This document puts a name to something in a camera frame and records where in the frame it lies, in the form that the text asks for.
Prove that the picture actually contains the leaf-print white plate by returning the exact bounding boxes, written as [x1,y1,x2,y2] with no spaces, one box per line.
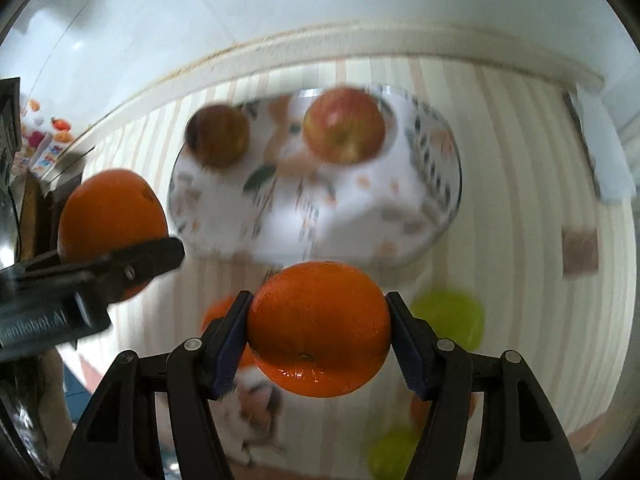
[167,85,463,267]

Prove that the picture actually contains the white cloth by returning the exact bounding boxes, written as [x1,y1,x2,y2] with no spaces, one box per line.
[565,82,637,206]

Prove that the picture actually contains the brown square patch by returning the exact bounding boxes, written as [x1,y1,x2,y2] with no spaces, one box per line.
[561,227,600,276]

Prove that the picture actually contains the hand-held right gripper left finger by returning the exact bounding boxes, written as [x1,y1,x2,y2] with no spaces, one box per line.
[55,290,256,480]

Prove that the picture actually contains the dark brownish apple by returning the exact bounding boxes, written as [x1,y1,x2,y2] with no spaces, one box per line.
[185,104,251,168]

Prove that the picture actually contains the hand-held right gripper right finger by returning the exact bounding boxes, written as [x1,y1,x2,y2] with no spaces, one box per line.
[385,291,583,480]

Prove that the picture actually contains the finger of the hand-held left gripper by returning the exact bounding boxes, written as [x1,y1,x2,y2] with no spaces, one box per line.
[17,236,186,307]

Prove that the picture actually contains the striped printed tablecloth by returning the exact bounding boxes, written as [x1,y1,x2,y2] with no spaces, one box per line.
[60,55,638,480]

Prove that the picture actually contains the orange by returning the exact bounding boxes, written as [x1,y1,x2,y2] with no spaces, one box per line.
[57,168,169,303]
[246,261,392,399]

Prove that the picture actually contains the colourful printed packet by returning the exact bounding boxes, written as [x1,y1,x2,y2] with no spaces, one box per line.
[20,99,77,173]

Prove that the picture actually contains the red yellow apple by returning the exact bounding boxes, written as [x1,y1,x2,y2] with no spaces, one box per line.
[303,87,387,165]

